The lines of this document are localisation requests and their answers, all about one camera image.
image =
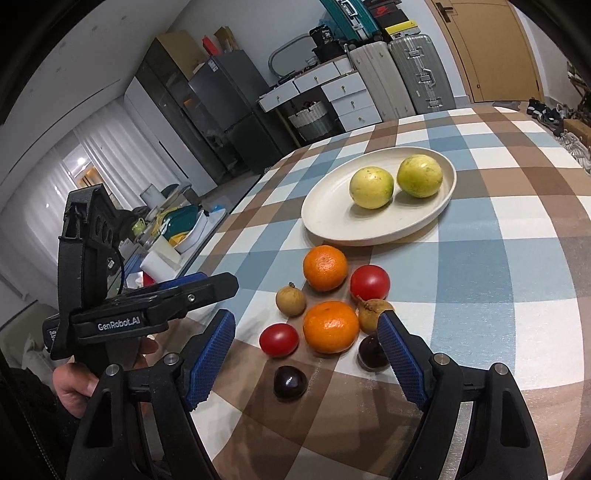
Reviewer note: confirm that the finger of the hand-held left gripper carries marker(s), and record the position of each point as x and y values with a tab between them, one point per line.
207	290
184	279

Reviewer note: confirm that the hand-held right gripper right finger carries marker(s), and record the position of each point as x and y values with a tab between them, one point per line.
401	360

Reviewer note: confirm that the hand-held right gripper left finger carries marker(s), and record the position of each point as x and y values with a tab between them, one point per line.
210	364

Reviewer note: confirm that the brown longan fruit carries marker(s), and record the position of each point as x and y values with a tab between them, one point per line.
291	301
369	316

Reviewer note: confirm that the red tomato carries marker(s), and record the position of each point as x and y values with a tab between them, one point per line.
369	282
278	340

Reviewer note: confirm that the orange mandarin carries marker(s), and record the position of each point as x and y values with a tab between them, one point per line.
330	327
325	267

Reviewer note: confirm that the cream oval plate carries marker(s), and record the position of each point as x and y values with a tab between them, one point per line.
332	217

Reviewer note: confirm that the person's left forearm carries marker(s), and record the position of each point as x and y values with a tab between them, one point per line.
37	424

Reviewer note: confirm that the person's left hand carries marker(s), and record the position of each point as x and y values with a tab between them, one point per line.
74	383

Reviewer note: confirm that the dark purple plum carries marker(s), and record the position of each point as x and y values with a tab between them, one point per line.
290	383
371	353

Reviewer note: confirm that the green bowl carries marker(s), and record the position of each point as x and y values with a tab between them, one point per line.
182	221

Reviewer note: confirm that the white curtain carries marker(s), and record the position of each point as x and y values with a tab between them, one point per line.
101	152

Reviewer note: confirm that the checked tablecloth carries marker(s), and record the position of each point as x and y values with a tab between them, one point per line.
485	277

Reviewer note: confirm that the dark glass cabinet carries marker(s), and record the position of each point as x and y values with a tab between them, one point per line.
171	106

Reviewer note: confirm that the yellow-green guava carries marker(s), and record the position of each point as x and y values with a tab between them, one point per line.
420	176
371	187

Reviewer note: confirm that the grey refrigerator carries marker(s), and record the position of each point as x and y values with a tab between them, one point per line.
231	106

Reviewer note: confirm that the woven storage basket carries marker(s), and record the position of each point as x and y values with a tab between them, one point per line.
311	121

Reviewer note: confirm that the white drawer dresser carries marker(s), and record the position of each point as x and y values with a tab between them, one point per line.
351	94

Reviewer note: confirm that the oval mirror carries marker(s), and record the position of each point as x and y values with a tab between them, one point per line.
293	55

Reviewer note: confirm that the beige suitcase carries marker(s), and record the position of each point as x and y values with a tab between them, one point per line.
381	78

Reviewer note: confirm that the black bag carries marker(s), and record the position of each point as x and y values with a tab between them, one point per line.
325	39

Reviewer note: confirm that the pile of shoes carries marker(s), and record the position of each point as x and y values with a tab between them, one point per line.
563	129

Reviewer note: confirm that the silver suitcase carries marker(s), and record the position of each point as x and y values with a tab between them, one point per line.
422	74

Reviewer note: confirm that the teal suitcase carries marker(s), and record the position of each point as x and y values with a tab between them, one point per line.
348	18

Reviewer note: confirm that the shoe rack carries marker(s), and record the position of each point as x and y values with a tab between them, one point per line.
579	87

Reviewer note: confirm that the yellow box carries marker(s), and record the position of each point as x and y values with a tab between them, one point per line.
401	28

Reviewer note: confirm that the wooden door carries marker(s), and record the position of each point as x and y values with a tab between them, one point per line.
494	46

